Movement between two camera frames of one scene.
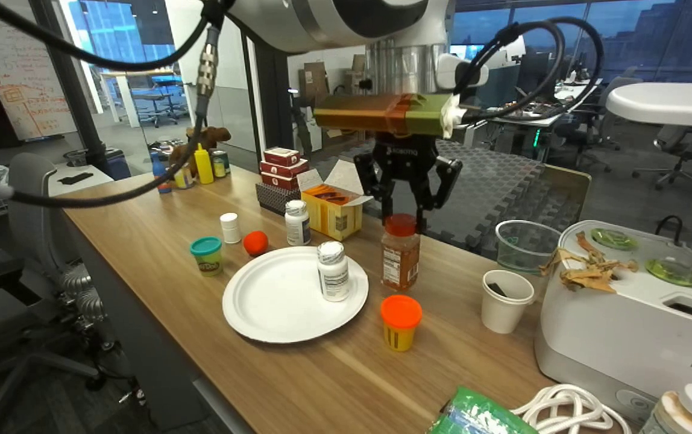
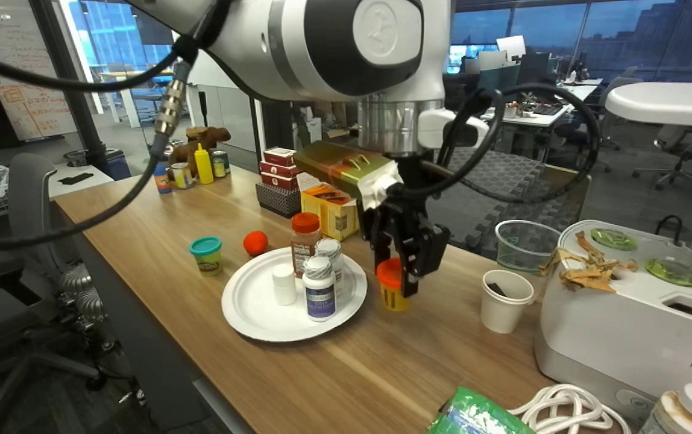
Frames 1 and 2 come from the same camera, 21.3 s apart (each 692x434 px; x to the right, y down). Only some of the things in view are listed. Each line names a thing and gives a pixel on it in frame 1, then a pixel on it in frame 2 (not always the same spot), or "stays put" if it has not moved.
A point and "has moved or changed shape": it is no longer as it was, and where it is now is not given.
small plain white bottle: (230, 228) -> (285, 286)
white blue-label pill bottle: (334, 271) -> (320, 286)
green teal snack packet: (476, 413) stays put
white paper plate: (274, 294) stays put
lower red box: (280, 180) stays put
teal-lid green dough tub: (208, 251) stays put
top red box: (280, 155) stays put
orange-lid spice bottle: (400, 254) has moved or changed shape
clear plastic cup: (521, 245) stays put
